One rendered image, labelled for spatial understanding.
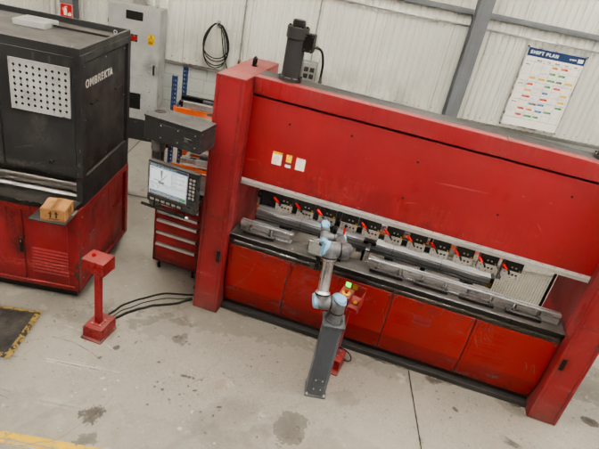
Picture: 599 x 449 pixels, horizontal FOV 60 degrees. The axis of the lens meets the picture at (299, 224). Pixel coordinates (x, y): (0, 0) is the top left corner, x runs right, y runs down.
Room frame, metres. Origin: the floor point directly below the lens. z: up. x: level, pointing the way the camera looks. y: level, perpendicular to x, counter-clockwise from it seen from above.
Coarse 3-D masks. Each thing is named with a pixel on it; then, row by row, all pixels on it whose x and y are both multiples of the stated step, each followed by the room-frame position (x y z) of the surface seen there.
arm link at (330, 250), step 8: (328, 248) 3.29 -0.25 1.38; (336, 248) 3.31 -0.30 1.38; (328, 256) 3.28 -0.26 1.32; (336, 256) 3.30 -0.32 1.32; (328, 264) 3.27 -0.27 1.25; (328, 272) 3.26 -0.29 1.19; (320, 280) 3.25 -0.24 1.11; (328, 280) 3.25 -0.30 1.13; (320, 288) 3.23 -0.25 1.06; (328, 288) 3.24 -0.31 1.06; (312, 296) 3.26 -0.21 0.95; (320, 296) 3.19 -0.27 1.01; (328, 296) 3.21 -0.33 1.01; (312, 304) 3.22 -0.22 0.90; (320, 304) 3.17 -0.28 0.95; (328, 304) 3.18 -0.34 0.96
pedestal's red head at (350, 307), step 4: (344, 284) 3.73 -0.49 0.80; (352, 284) 3.71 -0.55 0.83; (356, 284) 3.70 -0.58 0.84; (344, 288) 3.70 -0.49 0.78; (348, 288) 3.71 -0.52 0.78; (340, 292) 3.62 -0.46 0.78; (352, 292) 3.66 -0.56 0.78; (348, 296) 3.59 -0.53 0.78; (352, 296) 3.66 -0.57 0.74; (356, 296) 3.66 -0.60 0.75; (364, 296) 3.64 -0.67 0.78; (348, 300) 3.56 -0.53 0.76; (352, 300) 3.63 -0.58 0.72; (360, 300) 3.53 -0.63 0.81; (348, 304) 3.56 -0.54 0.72; (352, 304) 3.60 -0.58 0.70; (360, 304) 3.58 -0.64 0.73; (348, 308) 3.55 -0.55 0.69; (352, 308) 3.54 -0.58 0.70; (356, 308) 3.55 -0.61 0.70; (352, 312) 3.54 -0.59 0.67; (356, 312) 3.53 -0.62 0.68
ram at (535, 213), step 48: (288, 144) 4.11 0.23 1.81; (336, 144) 4.04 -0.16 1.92; (384, 144) 3.97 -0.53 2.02; (432, 144) 3.91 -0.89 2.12; (336, 192) 4.02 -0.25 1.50; (384, 192) 3.96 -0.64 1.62; (432, 192) 3.89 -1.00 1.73; (480, 192) 3.83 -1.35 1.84; (528, 192) 3.77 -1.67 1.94; (576, 192) 3.72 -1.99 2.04; (480, 240) 3.81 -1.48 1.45; (528, 240) 3.75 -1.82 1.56; (576, 240) 3.69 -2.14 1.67
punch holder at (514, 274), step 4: (504, 260) 3.82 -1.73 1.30; (508, 260) 3.76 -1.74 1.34; (508, 264) 3.76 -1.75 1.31; (512, 264) 3.75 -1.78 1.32; (516, 264) 3.75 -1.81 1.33; (520, 264) 3.74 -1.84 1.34; (500, 268) 3.83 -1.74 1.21; (504, 268) 3.76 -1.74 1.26; (508, 268) 3.75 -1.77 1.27; (512, 268) 3.75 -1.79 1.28; (516, 268) 3.75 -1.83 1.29; (520, 268) 3.74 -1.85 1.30; (500, 272) 3.77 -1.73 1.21; (504, 272) 3.76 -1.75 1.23; (512, 272) 3.75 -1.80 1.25; (516, 272) 3.74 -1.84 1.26; (504, 276) 3.75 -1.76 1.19; (508, 276) 3.75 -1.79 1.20; (512, 276) 3.74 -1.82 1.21; (516, 276) 3.74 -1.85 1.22; (516, 280) 3.73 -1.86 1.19
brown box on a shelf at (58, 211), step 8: (48, 200) 3.60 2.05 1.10; (56, 200) 3.62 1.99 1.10; (64, 200) 3.64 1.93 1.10; (72, 200) 3.68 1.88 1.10; (40, 208) 3.47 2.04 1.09; (48, 208) 3.48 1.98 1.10; (56, 208) 3.49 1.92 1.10; (64, 208) 3.53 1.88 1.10; (72, 208) 3.66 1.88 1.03; (32, 216) 3.48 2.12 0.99; (40, 216) 3.47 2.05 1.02; (48, 216) 3.47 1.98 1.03; (56, 216) 3.48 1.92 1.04; (64, 216) 3.49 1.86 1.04; (72, 216) 3.60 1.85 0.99; (64, 224) 3.46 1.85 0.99
